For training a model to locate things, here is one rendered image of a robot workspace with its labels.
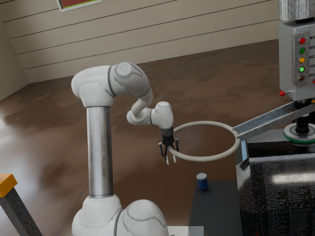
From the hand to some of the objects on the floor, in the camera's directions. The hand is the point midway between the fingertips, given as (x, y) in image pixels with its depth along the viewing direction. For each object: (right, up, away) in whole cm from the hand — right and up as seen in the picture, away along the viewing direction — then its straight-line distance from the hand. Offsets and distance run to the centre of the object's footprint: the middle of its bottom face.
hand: (170, 158), depth 177 cm
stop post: (-78, -103, +21) cm, 131 cm away
